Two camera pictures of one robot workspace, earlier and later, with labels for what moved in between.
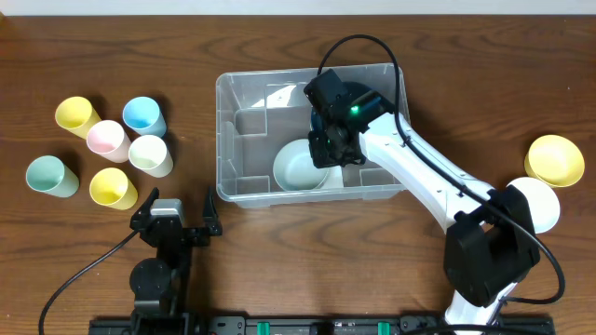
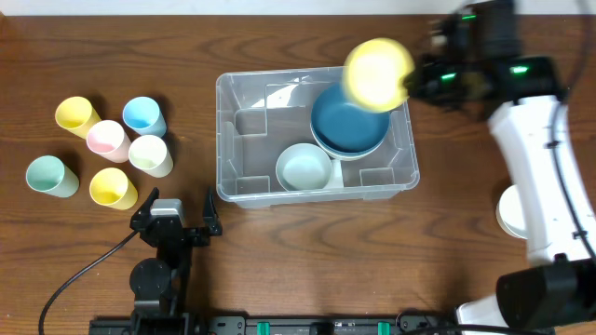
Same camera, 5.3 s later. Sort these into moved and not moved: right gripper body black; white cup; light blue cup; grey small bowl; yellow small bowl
Moved: right gripper body black; yellow small bowl
Not moved: white cup; light blue cup; grey small bowl
